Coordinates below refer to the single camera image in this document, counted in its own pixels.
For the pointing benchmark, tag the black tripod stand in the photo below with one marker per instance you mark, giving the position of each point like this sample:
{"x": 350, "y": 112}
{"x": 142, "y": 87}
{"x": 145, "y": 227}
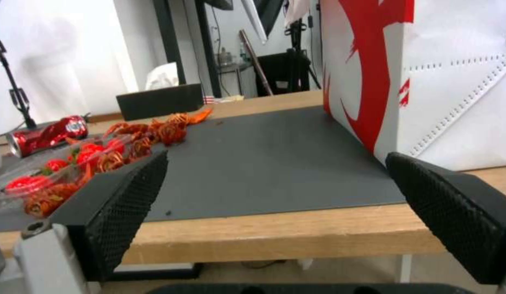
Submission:
{"x": 10, "y": 79}

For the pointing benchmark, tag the black rectangular box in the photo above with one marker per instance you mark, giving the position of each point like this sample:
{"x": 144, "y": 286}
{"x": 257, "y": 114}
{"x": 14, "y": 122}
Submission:
{"x": 161, "y": 101}

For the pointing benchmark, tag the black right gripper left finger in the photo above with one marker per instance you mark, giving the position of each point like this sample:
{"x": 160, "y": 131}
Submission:
{"x": 114, "y": 208}

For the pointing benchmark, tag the brown wooden stick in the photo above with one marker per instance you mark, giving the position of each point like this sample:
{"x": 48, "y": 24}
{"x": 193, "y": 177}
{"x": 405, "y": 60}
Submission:
{"x": 256, "y": 61}

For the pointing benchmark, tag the black metal shelf frame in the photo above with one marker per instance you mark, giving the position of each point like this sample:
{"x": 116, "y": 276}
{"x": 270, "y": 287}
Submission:
{"x": 187, "y": 43}

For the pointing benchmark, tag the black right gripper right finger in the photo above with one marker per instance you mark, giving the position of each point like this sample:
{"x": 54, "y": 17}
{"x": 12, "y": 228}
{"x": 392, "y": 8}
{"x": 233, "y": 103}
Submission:
{"x": 449, "y": 214}

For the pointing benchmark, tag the white plastic bag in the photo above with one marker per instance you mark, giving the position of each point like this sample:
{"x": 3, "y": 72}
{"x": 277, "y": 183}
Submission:
{"x": 163, "y": 76}

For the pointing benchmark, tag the white red delivery bag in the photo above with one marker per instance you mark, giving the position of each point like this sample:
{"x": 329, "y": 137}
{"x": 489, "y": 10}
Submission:
{"x": 416, "y": 76}

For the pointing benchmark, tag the dark grey table mat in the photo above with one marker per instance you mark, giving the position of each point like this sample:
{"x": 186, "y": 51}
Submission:
{"x": 253, "y": 165}

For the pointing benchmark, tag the black camera tripod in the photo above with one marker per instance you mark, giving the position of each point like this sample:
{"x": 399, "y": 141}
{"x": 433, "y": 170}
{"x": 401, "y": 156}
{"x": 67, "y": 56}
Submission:
{"x": 300, "y": 52}

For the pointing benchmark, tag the clear takeout box with crayfish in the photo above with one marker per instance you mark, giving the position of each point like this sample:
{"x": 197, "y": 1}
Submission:
{"x": 77, "y": 156}

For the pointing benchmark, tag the red soda can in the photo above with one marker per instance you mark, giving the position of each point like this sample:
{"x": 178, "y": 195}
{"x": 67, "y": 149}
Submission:
{"x": 49, "y": 134}

